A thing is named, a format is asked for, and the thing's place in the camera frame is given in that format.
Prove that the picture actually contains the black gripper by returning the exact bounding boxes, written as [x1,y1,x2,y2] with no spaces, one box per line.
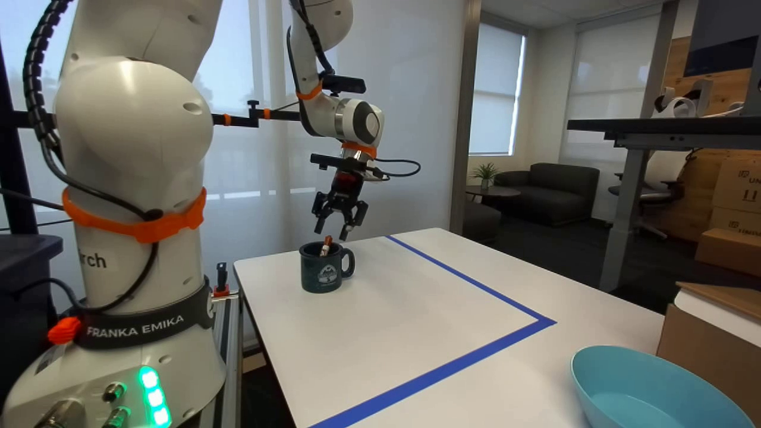
[313,166,372,242]

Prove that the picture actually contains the dark blue ceramic mug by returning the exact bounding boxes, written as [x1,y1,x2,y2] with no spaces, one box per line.
[297,237,357,296]

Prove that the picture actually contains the black bar with orange clamps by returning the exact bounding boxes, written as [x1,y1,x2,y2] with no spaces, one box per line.
[207,97,310,129]

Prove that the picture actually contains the black orange bar clamp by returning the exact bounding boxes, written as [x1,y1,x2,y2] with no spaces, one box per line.
[212,259,244,303]

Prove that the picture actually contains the long blue tape line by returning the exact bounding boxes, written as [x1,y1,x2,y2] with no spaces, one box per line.
[384,233,558,329]

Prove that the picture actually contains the small potted plant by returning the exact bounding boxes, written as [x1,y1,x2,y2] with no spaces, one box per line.
[474,161,500,190]

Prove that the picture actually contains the short blue tape line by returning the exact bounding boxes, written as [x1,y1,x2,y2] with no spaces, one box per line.
[310,317,558,428]

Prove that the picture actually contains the narrow white window blind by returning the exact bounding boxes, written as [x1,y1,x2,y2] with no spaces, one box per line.
[466,19,528,159]

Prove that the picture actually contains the black sofa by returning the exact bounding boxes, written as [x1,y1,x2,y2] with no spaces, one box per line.
[493,161,604,231]

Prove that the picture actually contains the wide white window blind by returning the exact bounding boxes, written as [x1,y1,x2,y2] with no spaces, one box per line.
[559,12,663,171]

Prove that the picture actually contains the grey standing desk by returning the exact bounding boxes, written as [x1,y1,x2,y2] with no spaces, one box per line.
[567,115,761,292]

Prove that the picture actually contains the black storage case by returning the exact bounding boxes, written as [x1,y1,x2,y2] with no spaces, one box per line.
[0,231,66,388]

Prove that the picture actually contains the white object on desk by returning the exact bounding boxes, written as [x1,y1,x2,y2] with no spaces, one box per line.
[653,83,709,123]

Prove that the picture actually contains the light blue plastic bowl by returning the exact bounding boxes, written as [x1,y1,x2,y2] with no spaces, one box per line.
[572,342,757,428]

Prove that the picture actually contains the stacked cardboard boxes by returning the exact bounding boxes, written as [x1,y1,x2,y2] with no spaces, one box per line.
[694,148,761,278]

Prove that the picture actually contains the brown cardboard box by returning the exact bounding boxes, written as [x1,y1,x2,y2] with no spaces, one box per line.
[655,281,761,410]

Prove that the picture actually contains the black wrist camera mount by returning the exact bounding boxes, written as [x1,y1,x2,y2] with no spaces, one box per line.
[310,152,377,176]

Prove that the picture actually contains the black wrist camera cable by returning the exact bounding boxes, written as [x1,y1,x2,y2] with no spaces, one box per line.
[365,157,426,184]

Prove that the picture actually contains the orange forearm strap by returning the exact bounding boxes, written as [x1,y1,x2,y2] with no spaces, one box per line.
[296,82,329,105]

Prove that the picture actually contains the orange strap on arm base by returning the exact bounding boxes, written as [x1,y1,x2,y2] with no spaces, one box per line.
[61,186,209,246]

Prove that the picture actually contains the black corrugated cable conduit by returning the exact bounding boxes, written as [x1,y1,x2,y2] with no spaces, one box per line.
[21,0,80,188]

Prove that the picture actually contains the black wall monitor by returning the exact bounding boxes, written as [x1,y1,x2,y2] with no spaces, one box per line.
[682,0,761,78]

